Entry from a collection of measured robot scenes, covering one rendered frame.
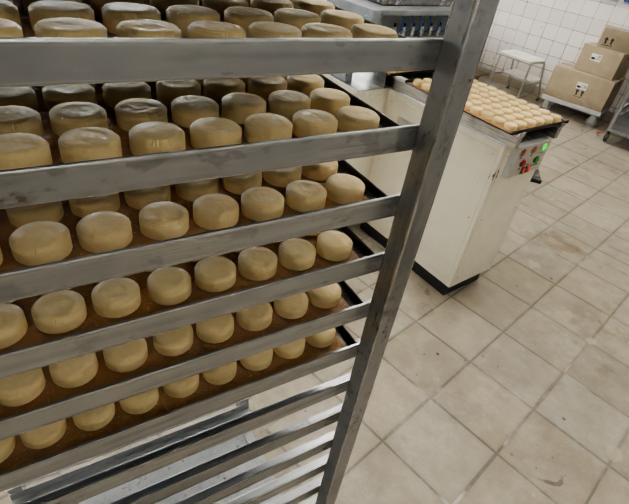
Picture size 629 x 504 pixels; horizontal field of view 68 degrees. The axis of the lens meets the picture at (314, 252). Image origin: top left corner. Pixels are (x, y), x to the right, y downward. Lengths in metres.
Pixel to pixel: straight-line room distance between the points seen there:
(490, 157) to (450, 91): 1.58
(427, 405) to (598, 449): 0.66
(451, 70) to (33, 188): 0.39
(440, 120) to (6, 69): 0.38
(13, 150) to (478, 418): 1.85
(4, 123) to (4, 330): 0.20
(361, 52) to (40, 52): 0.26
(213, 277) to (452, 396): 1.60
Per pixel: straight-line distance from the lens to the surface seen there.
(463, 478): 1.87
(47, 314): 0.55
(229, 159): 0.44
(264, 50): 0.42
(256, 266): 0.58
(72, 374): 0.61
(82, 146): 0.45
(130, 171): 0.42
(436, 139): 0.53
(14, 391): 0.61
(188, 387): 0.69
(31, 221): 0.54
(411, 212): 0.57
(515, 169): 2.14
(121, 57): 0.38
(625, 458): 2.26
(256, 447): 0.84
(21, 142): 0.46
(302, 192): 0.56
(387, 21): 2.42
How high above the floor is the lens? 1.52
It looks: 37 degrees down
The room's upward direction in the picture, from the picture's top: 9 degrees clockwise
